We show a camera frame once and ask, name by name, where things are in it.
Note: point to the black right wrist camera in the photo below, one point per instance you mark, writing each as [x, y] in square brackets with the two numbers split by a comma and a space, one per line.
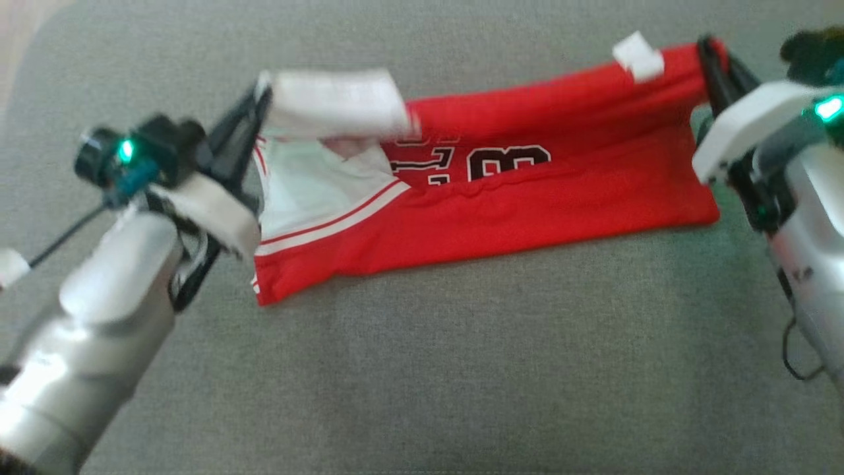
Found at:
[814, 56]

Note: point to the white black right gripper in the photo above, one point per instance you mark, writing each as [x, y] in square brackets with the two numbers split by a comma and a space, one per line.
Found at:
[745, 125]

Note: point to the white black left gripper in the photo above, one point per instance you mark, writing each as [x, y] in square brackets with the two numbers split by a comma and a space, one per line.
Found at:
[211, 214]

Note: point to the grey sofa seat cushion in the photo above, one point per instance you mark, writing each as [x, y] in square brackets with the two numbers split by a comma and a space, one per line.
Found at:
[461, 369]

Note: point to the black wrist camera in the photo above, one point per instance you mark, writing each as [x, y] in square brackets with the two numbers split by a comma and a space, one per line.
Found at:
[814, 56]
[151, 148]

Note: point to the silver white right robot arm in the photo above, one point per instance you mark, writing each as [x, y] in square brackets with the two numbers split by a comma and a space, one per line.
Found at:
[814, 231]

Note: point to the red basketball jersey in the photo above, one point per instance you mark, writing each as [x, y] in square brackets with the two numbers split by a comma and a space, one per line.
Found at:
[527, 198]

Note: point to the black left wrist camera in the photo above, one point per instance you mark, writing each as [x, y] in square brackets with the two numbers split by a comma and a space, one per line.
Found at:
[151, 148]

